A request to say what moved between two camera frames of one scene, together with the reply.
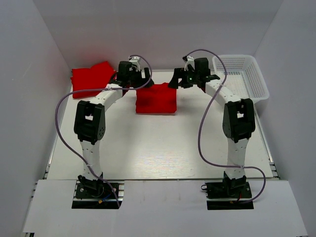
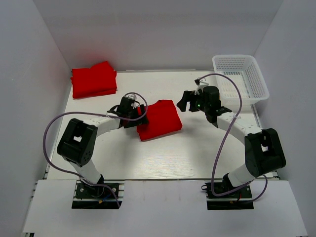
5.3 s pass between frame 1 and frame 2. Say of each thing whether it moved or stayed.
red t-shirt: moved
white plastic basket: stayed
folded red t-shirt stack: stayed
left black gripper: moved
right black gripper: moved
